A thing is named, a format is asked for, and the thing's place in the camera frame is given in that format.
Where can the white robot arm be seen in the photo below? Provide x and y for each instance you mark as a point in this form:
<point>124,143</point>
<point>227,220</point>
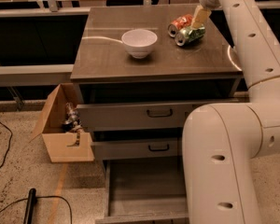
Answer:
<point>219,140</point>

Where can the grey drawer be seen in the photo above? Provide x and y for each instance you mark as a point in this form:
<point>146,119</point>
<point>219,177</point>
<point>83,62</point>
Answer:
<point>139,116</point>
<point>145,191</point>
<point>135,149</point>

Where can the green soda can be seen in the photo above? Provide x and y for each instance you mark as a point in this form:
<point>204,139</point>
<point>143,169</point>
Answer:
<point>188,34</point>

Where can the white ceramic bowl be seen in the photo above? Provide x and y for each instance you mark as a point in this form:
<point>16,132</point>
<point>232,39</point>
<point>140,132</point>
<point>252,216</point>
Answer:
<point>139,43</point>

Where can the cardboard box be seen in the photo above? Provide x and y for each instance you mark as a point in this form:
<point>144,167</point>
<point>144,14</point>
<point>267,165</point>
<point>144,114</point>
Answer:
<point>61,145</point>

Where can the metal railing frame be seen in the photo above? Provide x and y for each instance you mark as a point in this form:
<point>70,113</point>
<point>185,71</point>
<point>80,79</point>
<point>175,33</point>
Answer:
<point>34,73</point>

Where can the grey middle drawer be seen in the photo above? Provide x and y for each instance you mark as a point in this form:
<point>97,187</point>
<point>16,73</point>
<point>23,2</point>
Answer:
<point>135,149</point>

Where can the crumpled wrappers in box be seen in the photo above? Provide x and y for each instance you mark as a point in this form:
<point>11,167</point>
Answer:
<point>72,120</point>

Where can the grey top drawer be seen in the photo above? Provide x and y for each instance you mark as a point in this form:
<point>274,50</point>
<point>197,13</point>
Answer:
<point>139,116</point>

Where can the grey bottom drawer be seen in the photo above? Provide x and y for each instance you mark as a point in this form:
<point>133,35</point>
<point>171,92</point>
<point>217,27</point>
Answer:
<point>145,191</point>

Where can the red coke can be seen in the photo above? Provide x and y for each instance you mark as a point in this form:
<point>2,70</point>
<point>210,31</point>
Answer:
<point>176,25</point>

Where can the black cylindrical plug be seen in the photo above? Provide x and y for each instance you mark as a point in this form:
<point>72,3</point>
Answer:
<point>30,205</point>

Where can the grey drawer cabinet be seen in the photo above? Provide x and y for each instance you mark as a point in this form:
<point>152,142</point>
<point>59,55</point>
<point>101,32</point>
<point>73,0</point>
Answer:
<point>136,88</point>

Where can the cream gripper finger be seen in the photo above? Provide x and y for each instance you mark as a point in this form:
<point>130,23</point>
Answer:
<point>201,14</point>

